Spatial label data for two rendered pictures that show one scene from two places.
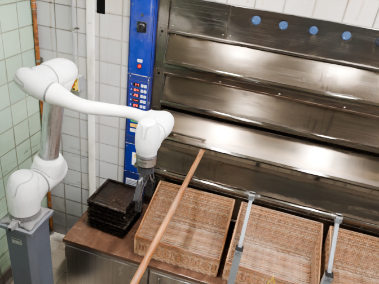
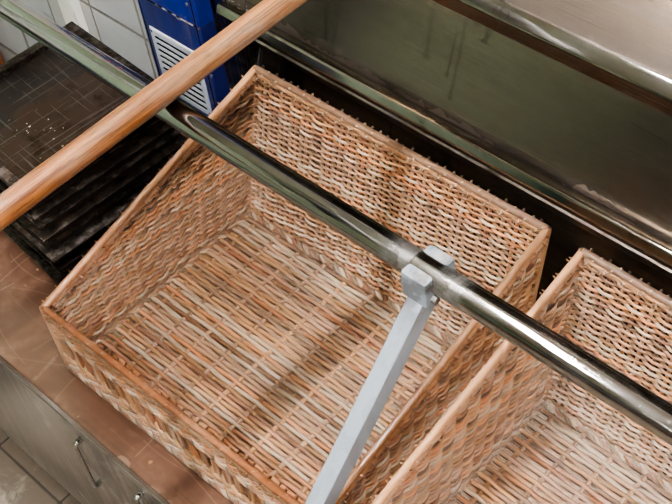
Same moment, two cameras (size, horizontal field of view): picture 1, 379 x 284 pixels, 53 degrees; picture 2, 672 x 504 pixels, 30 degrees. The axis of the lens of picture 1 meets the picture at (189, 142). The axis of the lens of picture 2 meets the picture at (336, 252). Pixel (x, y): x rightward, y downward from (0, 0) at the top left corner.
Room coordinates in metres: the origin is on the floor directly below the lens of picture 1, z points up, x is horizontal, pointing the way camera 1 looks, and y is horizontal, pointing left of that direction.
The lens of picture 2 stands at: (1.11, -0.80, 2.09)
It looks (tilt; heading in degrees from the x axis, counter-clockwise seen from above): 49 degrees down; 38
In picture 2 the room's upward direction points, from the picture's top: 9 degrees counter-clockwise
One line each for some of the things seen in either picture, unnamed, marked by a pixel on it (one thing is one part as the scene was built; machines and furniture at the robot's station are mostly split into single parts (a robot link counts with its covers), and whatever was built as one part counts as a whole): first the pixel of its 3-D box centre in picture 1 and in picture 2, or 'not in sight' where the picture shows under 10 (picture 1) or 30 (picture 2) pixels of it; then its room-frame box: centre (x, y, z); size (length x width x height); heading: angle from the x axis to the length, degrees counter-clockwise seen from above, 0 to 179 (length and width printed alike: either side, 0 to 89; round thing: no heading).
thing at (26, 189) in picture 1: (24, 190); not in sight; (1.52, 0.81, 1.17); 0.18 x 0.16 x 0.22; 166
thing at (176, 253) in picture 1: (186, 225); (290, 302); (1.93, -0.05, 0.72); 0.56 x 0.49 x 0.28; 79
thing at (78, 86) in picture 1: (74, 81); not in sight; (2.34, 0.81, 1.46); 0.10 x 0.07 x 0.10; 78
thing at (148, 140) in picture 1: (148, 135); not in sight; (1.40, 0.17, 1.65); 0.13 x 0.11 x 0.16; 166
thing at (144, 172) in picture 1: (145, 172); not in sight; (1.39, 0.18, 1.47); 0.08 x 0.07 x 0.09; 168
